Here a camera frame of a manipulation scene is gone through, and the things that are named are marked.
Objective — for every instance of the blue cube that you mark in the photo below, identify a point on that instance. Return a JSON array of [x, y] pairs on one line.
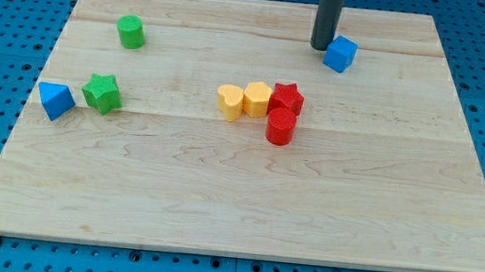
[[340, 54]]

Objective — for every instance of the red star block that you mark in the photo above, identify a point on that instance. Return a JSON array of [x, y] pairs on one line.
[[286, 96]]

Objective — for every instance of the green star block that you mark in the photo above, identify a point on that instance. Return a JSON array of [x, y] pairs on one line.
[[102, 93]]

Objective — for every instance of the yellow heart block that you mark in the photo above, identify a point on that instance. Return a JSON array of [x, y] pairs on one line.
[[230, 101]]

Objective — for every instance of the red cylinder block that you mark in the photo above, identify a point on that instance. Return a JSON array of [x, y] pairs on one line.
[[280, 126]]

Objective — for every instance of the yellow hexagon block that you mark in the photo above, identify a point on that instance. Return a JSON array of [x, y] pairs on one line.
[[256, 99]]

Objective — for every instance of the light wooden board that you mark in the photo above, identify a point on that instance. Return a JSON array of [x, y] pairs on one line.
[[380, 174]]

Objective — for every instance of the green cylinder block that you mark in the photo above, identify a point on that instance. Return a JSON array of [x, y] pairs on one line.
[[130, 31]]

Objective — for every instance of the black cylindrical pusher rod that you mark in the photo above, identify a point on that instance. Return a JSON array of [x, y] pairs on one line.
[[325, 23]]

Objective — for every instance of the blue triangle block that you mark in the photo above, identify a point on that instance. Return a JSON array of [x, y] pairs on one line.
[[56, 99]]

